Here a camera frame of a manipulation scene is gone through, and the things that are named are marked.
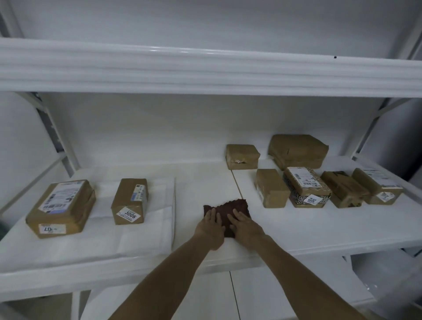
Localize white plastic bag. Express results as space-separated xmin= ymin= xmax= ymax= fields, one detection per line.
xmin=351 ymin=251 xmax=422 ymax=320

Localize person's left hand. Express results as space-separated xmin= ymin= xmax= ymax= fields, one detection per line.
xmin=194 ymin=208 xmax=227 ymax=251

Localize white paper shelf liner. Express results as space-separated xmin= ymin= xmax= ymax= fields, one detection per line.
xmin=0 ymin=177 xmax=176 ymax=265

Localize person's right hand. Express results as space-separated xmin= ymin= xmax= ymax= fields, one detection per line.
xmin=227 ymin=209 xmax=266 ymax=250

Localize patterned box with white labels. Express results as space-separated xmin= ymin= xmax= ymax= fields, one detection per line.
xmin=283 ymin=166 xmax=332 ymax=208

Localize white metal shelving unit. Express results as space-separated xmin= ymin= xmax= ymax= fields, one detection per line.
xmin=0 ymin=0 xmax=422 ymax=320

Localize large flat labelled brown parcel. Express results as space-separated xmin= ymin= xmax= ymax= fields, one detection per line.
xmin=25 ymin=179 xmax=97 ymax=239

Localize dark brown cleaning cloth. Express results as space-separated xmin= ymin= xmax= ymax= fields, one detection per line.
xmin=203 ymin=199 xmax=252 ymax=238

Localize person's right forearm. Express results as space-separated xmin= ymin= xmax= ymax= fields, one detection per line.
xmin=244 ymin=235 xmax=367 ymax=320

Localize plain brown taped parcel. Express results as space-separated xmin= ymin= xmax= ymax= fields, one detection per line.
xmin=255 ymin=169 xmax=291 ymax=209

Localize small torn brown parcel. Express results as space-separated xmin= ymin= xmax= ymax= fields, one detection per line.
xmin=226 ymin=144 xmax=261 ymax=171

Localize long brown parcel white labels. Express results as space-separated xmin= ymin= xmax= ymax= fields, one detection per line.
xmin=351 ymin=167 xmax=405 ymax=205

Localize person's left forearm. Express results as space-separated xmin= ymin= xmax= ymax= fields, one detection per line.
xmin=109 ymin=235 xmax=215 ymax=320

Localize brown parcel with dark print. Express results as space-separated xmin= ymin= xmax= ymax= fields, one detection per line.
xmin=320 ymin=170 xmax=370 ymax=209

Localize upright brown parcel white labels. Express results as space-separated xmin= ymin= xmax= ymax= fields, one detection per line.
xmin=111 ymin=178 xmax=149 ymax=225

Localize large wrinkled brown parcel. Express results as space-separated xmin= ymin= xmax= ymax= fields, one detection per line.
xmin=267 ymin=134 xmax=329 ymax=171

